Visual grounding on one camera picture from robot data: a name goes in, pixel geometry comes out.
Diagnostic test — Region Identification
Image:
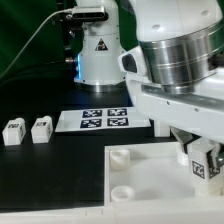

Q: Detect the grey camera cable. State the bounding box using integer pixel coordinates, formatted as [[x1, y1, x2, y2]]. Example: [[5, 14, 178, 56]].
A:
[[0, 8, 74, 81]]

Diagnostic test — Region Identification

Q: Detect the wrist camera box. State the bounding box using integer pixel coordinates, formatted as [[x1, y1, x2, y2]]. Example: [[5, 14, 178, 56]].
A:
[[118, 46, 148, 76]]

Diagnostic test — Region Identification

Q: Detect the white sheet with tags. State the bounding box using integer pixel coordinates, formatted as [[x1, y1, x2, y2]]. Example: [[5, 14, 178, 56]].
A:
[[56, 107, 151, 133]]

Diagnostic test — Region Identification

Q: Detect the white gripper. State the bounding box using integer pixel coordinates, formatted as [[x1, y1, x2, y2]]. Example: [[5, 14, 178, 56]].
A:
[[126, 71, 224, 154]]

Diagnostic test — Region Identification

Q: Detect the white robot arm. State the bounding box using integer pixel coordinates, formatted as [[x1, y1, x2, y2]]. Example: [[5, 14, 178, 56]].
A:
[[77, 0, 224, 147]]

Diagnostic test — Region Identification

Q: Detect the white fixture wall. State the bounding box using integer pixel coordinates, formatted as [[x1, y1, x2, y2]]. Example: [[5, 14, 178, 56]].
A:
[[0, 197, 224, 224]]

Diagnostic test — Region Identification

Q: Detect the silver camera on base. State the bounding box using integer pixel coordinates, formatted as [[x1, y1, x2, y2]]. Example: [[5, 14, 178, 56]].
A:
[[72, 6, 107, 22]]

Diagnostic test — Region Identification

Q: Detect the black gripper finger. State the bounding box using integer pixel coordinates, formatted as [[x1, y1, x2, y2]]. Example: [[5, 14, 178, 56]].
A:
[[207, 143, 224, 172]]

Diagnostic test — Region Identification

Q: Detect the white square tabletop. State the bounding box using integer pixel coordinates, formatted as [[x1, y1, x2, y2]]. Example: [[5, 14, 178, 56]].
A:
[[103, 141, 224, 205]]

